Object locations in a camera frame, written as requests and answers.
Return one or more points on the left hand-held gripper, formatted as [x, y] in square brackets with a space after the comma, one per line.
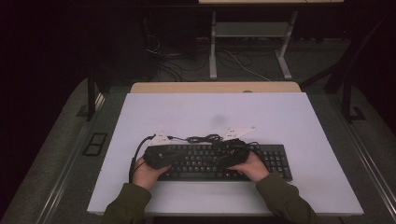
[160, 155]

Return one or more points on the black upright stand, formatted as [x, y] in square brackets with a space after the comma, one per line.
[91, 99]

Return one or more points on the person's left hand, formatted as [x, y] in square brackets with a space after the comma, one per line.
[148, 177]

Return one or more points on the black computer keyboard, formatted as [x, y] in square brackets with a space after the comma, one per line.
[202, 161]

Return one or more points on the metal floor rail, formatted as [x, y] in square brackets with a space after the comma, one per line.
[67, 174]
[367, 155]

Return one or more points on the black slanted stand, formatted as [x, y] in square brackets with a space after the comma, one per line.
[347, 102]

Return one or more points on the person's right hand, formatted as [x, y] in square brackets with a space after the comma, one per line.
[253, 168]

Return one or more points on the wooden table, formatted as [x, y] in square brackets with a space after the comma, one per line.
[186, 87]

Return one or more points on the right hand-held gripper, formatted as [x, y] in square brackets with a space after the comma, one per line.
[236, 152]

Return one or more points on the grey metal stand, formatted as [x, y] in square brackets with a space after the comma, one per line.
[249, 29]

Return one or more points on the white board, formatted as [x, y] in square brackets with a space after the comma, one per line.
[218, 109]

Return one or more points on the black floor socket plate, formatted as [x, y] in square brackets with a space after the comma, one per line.
[95, 144]

